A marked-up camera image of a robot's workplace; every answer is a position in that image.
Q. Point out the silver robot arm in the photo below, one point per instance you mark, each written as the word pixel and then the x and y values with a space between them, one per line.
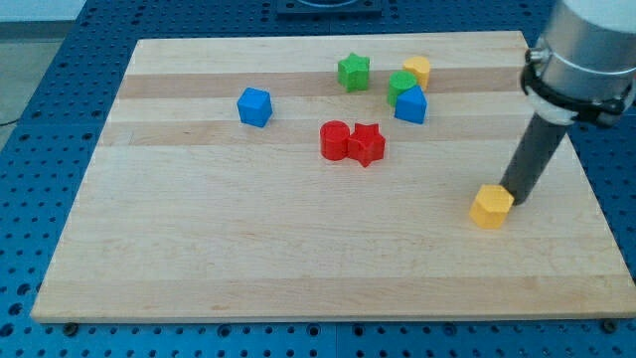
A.
pixel 582 67

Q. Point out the blue triangle block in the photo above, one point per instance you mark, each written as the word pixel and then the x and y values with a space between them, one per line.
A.
pixel 411 106

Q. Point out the red cylinder block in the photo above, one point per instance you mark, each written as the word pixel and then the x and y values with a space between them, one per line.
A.
pixel 334 137

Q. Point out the red star block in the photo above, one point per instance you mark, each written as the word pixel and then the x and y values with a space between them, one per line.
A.
pixel 366 144

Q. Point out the blue cube block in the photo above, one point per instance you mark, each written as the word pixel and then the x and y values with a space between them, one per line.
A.
pixel 255 107

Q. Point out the green star block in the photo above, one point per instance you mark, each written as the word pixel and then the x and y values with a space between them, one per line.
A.
pixel 354 73

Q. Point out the green cylinder block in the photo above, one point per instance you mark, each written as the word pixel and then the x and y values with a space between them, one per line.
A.
pixel 399 82

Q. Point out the wooden board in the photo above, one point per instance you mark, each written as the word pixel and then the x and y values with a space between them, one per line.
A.
pixel 185 214

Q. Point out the yellow heart block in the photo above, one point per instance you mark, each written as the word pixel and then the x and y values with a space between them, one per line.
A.
pixel 420 67

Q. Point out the yellow hexagon block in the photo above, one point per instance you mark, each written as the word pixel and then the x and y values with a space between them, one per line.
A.
pixel 491 206

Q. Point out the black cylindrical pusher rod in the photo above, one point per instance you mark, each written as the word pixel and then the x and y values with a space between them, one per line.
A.
pixel 537 146

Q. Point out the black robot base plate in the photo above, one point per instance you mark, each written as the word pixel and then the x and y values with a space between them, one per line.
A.
pixel 287 8

